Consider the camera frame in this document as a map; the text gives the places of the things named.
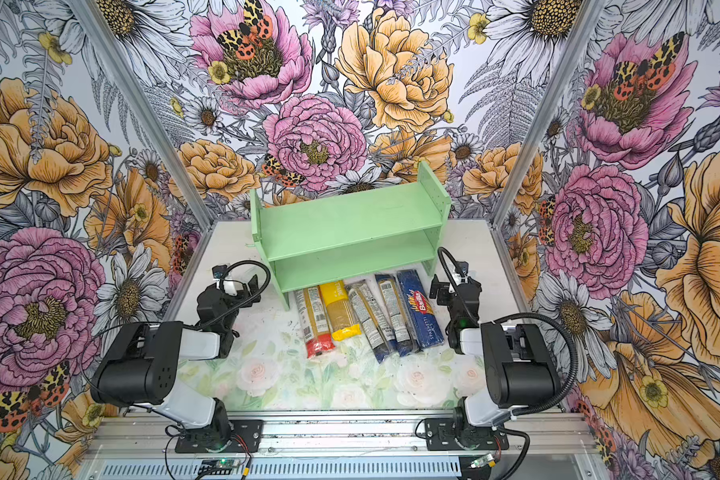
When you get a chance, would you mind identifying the red-ended spaghetti bag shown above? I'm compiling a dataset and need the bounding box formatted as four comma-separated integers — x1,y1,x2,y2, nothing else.
294,286,335,359

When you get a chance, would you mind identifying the yellow spaghetti bag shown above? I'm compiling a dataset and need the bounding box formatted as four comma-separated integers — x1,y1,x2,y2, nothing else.
318,281,362,341

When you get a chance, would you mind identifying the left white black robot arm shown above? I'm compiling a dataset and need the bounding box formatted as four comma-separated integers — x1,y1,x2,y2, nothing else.
91,276,260,451

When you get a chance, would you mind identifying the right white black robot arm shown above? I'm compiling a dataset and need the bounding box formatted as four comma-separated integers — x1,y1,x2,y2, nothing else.
429,278,562,450

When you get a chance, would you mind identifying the light green wooden shelf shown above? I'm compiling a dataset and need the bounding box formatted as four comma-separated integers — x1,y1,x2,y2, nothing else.
251,164,452,307

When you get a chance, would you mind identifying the blue Barilla spaghetti box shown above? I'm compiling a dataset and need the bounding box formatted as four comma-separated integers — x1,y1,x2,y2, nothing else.
396,269,445,349

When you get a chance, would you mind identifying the blue-ended spaghetti bag, right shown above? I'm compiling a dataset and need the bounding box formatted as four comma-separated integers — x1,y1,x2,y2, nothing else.
375,274,420,357

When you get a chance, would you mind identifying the blue-ended spaghetti bag, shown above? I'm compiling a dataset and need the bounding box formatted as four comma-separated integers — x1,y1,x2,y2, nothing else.
347,280,397,364
375,274,420,357

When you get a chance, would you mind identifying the blue-ended spaghetti bag, left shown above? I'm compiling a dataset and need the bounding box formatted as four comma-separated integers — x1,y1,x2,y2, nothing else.
347,280,397,364

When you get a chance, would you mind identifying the green circuit board left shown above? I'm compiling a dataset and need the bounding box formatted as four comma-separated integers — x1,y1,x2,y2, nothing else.
196,458,245,479

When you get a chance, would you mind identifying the green circuit board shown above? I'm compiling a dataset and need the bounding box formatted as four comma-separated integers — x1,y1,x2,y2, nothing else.
196,458,245,479
469,453,496,469

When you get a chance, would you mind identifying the green circuit board right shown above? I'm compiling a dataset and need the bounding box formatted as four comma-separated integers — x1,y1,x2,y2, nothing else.
469,453,496,469

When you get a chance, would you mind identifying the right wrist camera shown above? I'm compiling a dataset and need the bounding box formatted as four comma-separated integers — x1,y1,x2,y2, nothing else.
454,262,469,284

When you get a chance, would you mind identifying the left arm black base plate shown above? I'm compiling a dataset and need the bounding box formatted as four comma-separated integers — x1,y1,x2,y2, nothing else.
175,419,264,454

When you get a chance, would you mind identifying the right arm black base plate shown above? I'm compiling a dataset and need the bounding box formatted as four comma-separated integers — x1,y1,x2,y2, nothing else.
422,417,509,451

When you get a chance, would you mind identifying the aluminium mounting rail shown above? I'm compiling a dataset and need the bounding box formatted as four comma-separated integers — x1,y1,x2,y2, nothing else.
84,410,596,460

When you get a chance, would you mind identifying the left aluminium corner post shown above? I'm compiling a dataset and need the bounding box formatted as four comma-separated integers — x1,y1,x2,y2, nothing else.
70,1,214,232

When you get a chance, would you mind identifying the aluminium corner post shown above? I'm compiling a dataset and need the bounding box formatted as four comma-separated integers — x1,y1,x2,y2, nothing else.
70,1,214,232
491,0,606,230

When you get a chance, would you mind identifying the right aluminium corner post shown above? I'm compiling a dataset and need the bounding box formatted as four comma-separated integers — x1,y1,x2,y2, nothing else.
491,0,606,230

